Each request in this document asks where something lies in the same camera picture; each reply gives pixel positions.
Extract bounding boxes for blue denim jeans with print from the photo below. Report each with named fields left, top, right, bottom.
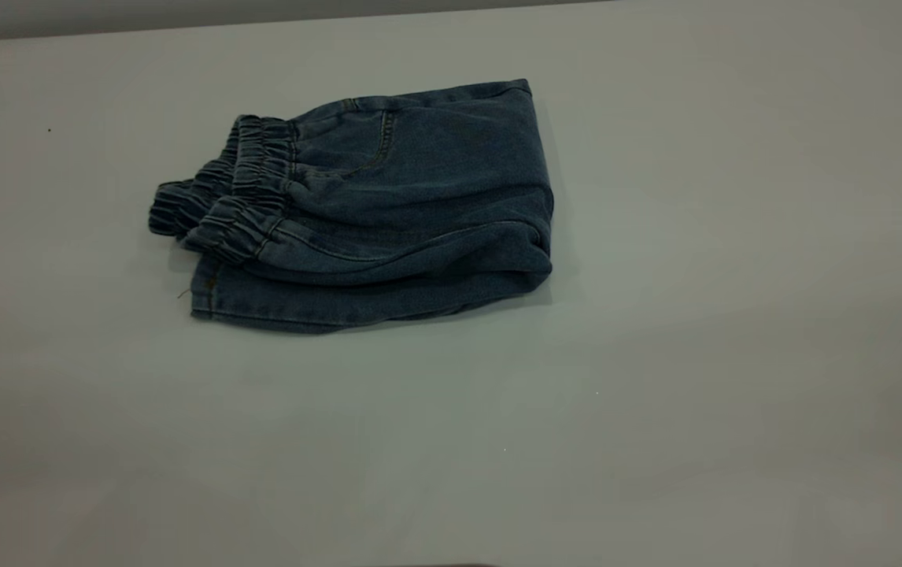
left=147, top=78, right=556, bottom=335

